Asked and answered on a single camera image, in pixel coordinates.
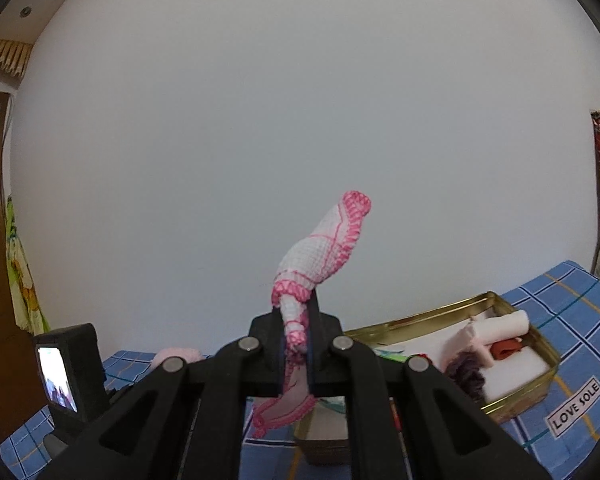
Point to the white foam tin liner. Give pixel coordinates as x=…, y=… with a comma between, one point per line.
x=502, y=378

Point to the white love sole label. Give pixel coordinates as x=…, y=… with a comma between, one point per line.
x=573, y=408

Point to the dark purple scrunchie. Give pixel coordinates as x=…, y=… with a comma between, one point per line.
x=464, y=371

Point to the green yellow cartoon curtain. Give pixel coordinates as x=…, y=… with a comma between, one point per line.
x=28, y=314

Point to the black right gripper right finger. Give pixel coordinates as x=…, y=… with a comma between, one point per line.
x=458, y=440

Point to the light pink sock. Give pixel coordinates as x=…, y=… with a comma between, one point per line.
x=189, y=355

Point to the blue plaid tablecloth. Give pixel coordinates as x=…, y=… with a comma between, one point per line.
x=564, y=304

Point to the gold metal tin box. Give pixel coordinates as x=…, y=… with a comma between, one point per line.
x=501, y=410

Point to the red ribbed soft pad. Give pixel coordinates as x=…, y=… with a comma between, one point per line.
x=503, y=349

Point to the teal patterned packet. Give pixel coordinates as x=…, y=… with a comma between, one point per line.
x=392, y=355

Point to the pink trimmed white cloth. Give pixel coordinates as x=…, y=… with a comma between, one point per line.
x=308, y=263

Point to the red gold drawstring pouch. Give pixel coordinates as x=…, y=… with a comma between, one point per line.
x=406, y=397

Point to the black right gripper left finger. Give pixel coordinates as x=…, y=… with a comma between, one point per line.
x=183, y=420

